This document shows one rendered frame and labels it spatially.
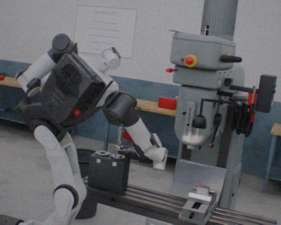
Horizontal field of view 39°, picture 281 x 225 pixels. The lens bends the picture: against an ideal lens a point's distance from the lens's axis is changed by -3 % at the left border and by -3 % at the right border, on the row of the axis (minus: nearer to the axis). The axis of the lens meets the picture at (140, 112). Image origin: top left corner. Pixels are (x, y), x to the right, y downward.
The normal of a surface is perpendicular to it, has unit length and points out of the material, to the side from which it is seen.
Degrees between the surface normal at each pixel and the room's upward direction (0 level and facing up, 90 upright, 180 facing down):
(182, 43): 90
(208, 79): 90
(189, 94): 90
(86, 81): 85
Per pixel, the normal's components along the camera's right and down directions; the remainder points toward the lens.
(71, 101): -0.52, 0.21
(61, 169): -0.26, 0.14
